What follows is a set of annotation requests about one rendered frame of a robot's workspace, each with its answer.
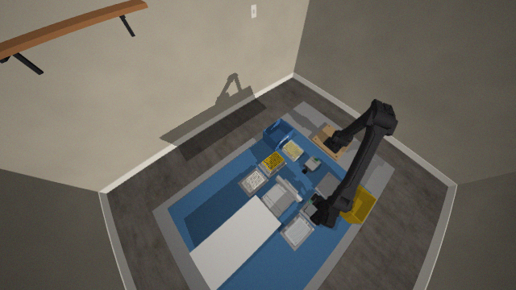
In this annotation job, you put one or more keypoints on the yellow open-top bin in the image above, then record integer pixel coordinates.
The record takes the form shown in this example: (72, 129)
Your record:
(363, 202)

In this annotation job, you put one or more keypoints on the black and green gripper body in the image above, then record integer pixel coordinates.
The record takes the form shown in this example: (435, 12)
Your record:
(319, 198)

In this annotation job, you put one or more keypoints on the white multiwell plate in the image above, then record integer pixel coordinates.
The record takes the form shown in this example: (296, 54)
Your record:
(297, 231)

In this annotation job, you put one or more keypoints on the white button box with green key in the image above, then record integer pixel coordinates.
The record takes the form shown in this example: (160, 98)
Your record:
(311, 164)

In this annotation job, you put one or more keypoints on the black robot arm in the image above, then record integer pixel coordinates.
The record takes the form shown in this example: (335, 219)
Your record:
(379, 121)

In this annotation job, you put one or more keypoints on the blue bench mat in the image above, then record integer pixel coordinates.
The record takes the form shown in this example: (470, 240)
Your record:
(274, 265)

